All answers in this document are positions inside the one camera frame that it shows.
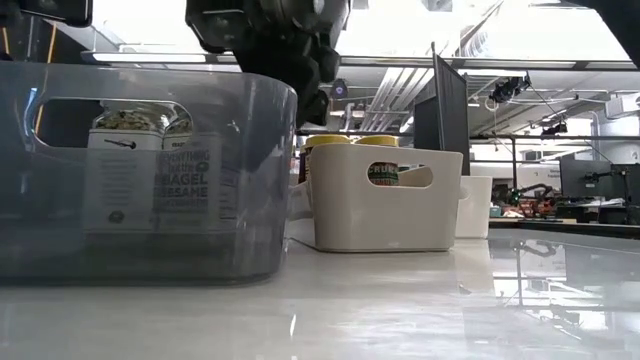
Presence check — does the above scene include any grey transparent plastic bin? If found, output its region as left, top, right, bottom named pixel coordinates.
left=0, top=60, right=299, bottom=287

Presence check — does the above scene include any black background rack rail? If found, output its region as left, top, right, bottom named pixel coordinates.
left=294, top=129, right=640, bottom=142

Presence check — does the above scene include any red background equipment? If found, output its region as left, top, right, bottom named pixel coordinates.
left=492, top=182, right=559, bottom=220

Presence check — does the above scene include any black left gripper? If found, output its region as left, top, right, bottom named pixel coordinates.
left=184, top=0, right=351, bottom=129

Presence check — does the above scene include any black desktop monitor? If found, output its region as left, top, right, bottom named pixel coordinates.
left=609, top=163, right=640, bottom=207
left=558, top=158, right=614, bottom=200

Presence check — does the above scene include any black camera on background rig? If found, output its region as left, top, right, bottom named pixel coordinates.
left=488, top=74, right=532, bottom=105

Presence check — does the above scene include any black aluminium table frame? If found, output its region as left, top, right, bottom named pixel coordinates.
left=489, top=219, right=640, bottom=241

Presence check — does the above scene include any white-lid spice jar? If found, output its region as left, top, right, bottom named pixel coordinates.
left=154, top=115, right=225, bottom=232
left=85, top=110, right=169, bottom=232

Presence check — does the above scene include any yellow-lid spice jar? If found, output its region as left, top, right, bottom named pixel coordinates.
left=353, top=134, right=400, bottom=187
left=298, top=133, right=352, bottom=185

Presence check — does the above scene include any yellow cable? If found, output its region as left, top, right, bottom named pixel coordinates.
left=45, top=19, right=57, bottom=64

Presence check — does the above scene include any beige plastic bin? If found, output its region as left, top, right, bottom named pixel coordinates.
left=308, top=143, right=464, bottom=253

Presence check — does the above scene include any black horizontal rig beam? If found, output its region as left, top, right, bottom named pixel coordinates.
left=82, top=49, right=640, bottom=70

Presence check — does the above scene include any white plastic bin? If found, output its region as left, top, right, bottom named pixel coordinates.
left=453, top=174, right=494, bottom=240

